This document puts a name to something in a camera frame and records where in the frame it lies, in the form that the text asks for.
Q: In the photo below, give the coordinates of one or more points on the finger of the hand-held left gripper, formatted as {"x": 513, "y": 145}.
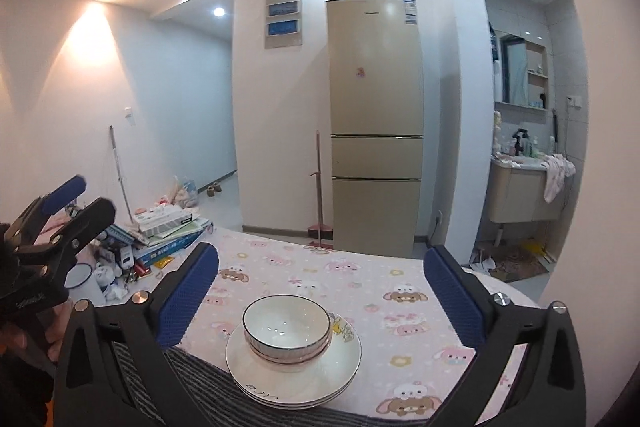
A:
{"x": 62, "y": 192}
{"x": 95, "y": 217}

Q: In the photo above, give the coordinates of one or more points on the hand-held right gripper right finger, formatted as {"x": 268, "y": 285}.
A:
{"x": 452, "y": 294}

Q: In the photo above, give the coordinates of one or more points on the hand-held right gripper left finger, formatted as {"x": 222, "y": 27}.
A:
{"x": 190, "y": 292}

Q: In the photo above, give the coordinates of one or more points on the white ribbed bowl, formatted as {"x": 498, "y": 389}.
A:
{"x": 285, "y": 322}

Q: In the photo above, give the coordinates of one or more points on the person's left hand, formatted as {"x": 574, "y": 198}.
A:
{"x": 57, "y": 332}

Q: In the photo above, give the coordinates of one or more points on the white mop stick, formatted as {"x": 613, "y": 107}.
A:
{"x": 118, "y": 177}

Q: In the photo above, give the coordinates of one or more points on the pile of books and boxes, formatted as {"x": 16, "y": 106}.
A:
{"x": 165, "y": 237}

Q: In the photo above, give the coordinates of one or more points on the patterned bathroom mat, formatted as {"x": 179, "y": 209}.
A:
{"x": 520, "y": 262}

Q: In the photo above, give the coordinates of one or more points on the clear plastic bag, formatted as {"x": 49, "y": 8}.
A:
{"x": 185, "y": 194}

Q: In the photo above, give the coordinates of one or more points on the beige bathroom vanity cabinet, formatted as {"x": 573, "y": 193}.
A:
{"x": 520, "y": 197}

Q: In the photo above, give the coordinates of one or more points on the white hanging towel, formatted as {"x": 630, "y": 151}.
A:
{"x": 557, "y": 177}

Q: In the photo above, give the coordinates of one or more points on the black faucet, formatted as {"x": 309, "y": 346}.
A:
{"x": 522, "y": 142}

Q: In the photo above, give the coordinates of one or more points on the beige refrigerator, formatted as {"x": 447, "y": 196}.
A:
{"x": 375, "y": 107}

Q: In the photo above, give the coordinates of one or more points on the bathroom mirror cabinet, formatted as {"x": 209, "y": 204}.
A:
{"x": 515, "y": 72}

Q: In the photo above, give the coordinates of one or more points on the white wall outlet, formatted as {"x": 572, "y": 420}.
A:
{"x": 439, "y": 218}

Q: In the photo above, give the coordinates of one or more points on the white wall switch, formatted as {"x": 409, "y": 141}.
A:
{"x": 129, "y": 117}

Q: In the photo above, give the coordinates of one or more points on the white bathroom wall socket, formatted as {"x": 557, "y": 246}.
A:
{"x": 573, "y": 102}

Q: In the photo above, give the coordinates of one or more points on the grey wall panel blue pictures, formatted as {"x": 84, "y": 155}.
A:
{"x": 284, "y": 28}

